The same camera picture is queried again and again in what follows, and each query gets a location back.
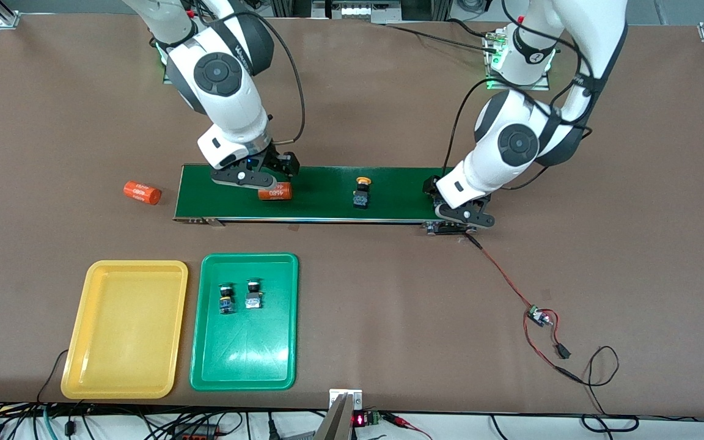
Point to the orange 4680 battery cylinder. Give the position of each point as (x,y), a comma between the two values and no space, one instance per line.
(142,193)
(275,194)

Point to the green conveyor belt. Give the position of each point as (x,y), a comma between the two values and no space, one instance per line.
(327,195)

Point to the grey metal camera stand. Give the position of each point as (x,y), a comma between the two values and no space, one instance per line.
(338,418)

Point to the orange power strip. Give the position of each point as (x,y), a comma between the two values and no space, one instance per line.
(196,434)

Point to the small red digit display module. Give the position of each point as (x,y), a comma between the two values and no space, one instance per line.
(359,420)

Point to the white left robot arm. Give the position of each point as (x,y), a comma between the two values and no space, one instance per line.
(517,143)

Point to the green plastic tray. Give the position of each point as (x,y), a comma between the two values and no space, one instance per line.
(254,354)

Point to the green push button switch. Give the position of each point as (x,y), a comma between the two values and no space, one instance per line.
(254,294)
(225,298)

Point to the yellow plastic tray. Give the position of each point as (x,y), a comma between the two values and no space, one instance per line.
(126,330)

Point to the yellow push button switch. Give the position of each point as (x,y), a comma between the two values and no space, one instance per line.
(362,192)

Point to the grey background device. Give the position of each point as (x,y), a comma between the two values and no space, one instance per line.
(352,11)

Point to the black switch with red lead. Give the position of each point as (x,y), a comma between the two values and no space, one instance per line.
(563,351)

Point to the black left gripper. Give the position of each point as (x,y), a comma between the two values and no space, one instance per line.
(432,185)

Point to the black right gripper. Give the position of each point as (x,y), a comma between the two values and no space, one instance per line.
(278,161)

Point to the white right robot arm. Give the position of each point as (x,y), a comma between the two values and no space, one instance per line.
(223,79)

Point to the small black circuit board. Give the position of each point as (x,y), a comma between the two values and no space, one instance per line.
(534,314)

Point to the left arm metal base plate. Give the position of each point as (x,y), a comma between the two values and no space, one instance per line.
(544,85)

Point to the red clip leads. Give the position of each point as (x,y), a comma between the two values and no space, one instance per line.
(410,423)

